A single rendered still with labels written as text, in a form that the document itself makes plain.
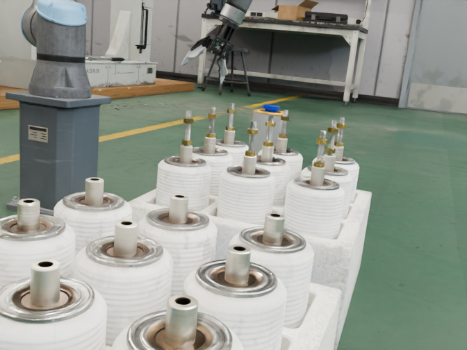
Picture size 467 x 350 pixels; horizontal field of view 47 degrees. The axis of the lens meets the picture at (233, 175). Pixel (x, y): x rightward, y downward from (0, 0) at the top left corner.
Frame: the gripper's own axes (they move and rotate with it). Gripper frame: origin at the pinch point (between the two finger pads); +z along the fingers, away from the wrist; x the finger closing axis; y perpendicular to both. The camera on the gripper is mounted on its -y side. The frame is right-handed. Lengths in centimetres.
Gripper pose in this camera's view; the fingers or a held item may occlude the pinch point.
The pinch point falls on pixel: (200, 75)
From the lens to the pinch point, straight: 183.8
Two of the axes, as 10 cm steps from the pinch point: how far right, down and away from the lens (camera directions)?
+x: 8.4, 3.4, 4.3
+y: 3.1, 3.7, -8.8
